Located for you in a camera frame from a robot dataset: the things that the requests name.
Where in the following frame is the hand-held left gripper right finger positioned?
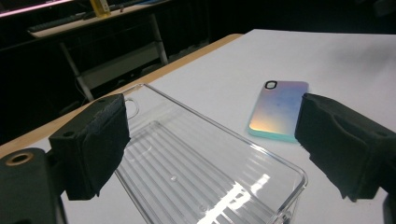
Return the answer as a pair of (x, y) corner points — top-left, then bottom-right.
(293, 92), (396, 203)

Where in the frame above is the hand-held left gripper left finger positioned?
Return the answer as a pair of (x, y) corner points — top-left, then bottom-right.
(49, 92), (132, 201)

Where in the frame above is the iridescent phone case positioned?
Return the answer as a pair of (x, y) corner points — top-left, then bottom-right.
(247, 79), (310, 144)

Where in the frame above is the clear plastic tray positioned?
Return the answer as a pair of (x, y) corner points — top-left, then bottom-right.
(114, 82), (309, 224)

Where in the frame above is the white table mat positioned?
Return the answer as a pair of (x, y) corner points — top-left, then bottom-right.
(27, 28), (396, 224)

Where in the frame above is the black keyboard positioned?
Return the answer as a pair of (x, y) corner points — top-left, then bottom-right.
(27, 11), (88, 34)

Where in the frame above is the yellow object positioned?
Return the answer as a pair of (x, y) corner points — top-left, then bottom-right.
(89, 0), (112, 19)

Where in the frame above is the monitor with pink glow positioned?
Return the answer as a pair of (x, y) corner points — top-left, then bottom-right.
(0, 0), (74, 19)

